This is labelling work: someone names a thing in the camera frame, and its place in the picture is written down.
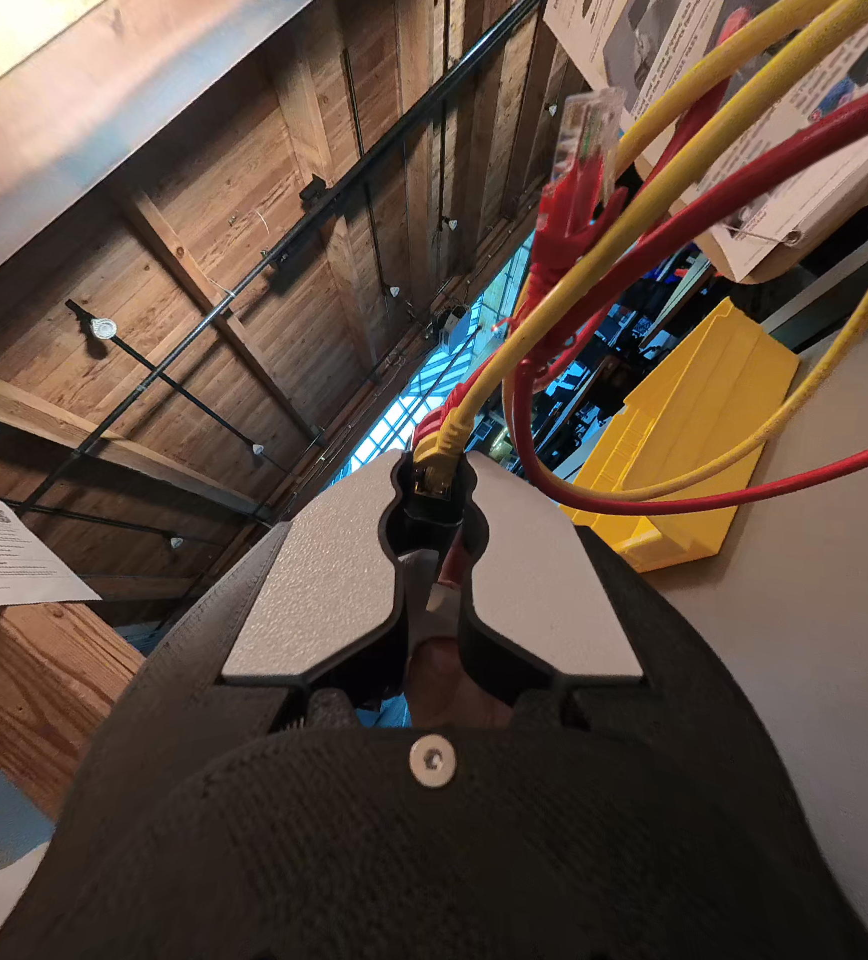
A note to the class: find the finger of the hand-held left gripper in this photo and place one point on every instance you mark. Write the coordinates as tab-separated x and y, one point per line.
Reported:
422	592

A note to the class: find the person's left hand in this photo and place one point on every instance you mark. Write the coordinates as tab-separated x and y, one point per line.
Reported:
456	690

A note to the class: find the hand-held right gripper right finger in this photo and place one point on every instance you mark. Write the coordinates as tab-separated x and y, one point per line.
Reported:
546	592

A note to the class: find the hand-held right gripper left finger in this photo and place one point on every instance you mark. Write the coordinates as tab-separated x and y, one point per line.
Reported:
314	585

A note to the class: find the instruction sheet on wooden stand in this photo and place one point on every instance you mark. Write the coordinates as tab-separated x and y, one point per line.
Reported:
816	232

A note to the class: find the yellow plastic bin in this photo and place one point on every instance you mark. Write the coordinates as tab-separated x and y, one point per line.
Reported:
689	420

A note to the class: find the printed instruction sheet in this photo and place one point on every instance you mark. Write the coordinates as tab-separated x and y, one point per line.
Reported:
591	22

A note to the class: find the white ceiling projector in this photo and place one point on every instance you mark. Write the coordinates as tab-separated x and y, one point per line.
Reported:
452	322

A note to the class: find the black ethernet splitter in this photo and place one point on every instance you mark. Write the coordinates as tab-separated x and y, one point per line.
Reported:
434	525

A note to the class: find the white paper notice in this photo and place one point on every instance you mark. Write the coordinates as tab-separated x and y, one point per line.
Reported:
28	562

